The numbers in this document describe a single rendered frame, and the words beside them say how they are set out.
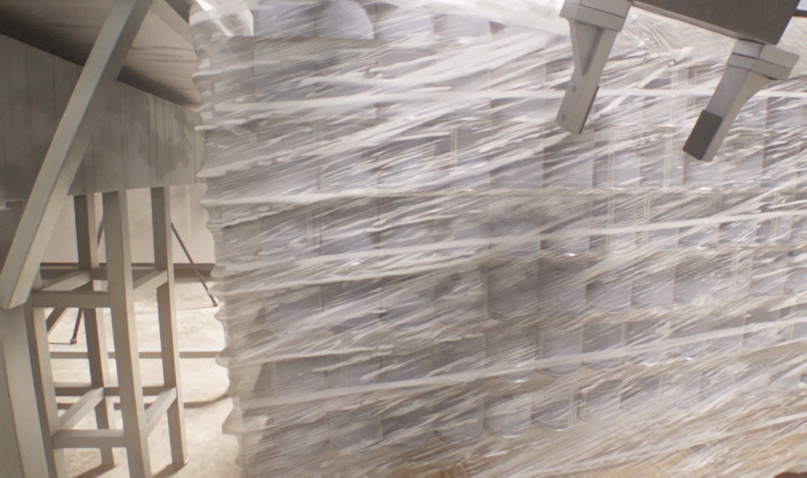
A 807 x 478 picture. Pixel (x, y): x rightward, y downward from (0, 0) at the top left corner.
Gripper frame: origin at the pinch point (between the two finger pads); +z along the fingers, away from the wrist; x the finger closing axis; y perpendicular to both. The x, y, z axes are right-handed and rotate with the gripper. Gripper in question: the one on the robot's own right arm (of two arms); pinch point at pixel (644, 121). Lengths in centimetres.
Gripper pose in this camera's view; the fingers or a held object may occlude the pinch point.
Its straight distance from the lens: 40.6
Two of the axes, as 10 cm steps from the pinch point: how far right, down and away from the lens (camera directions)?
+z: -1.9, 8.5, 4.9
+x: 9.8, 1.4, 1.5
